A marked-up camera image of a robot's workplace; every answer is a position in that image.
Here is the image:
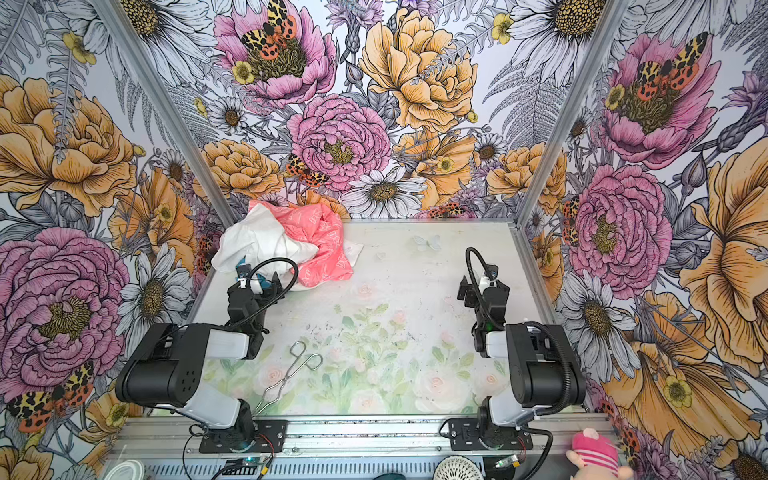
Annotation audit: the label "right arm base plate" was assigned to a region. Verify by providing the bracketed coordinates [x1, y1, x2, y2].
[439, 417, 533, 451]

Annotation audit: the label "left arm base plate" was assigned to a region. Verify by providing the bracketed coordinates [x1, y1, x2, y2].
[198, 419, 289, 454]

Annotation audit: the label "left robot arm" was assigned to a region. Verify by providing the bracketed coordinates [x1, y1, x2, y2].
[115, 257, 299, 452]

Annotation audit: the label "left aluminium corner post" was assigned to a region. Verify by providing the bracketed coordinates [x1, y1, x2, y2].
[94, 1, 236, 228]

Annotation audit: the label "teal blue cloth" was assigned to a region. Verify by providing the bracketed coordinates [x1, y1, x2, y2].
[235, 259, 265, 282]

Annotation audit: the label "pink plush toy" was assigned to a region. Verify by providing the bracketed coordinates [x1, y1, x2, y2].
[566, 428, 634, 480]

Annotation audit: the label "aluminium front rail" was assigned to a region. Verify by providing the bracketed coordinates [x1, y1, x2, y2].
[107, 413, 619, 463]

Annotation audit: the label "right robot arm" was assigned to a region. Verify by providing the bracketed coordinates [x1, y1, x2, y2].
[457, 247, 586, 449]

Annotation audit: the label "metal tongs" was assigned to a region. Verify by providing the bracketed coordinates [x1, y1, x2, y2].
[255, 340, 324, 416]

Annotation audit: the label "white mesh round object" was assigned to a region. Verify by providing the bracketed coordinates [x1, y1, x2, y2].
[433, 455, 484, 480]

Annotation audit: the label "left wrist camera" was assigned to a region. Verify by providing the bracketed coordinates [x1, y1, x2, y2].
[237, 279, 264, 294]

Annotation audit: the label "pink patterned cloth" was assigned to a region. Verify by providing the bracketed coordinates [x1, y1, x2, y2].
[249, 200, 361, 289]

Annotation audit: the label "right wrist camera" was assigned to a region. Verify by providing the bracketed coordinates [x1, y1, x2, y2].
[478, 264, 499, 293]

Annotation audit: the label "white cloth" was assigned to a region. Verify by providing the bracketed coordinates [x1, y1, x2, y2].
[212, 207, 363, 291]

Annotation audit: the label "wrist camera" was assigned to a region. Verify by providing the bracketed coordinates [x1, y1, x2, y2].
[237, 279, 264, 294]
[478, 264, 499, 293]

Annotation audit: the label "green circuit board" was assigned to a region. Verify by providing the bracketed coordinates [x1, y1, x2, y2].
[221, 457, 273, 479]

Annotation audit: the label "right aluminium corner post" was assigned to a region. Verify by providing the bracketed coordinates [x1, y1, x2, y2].
[515, 0, 631, 230]

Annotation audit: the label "aluminium corner post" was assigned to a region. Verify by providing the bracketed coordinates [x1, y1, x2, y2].
[94, 1, 236, 228]
[515, 0, 631, 230]

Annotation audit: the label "white tape roll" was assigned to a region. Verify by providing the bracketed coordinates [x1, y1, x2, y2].
[104, 459, 147, 480]

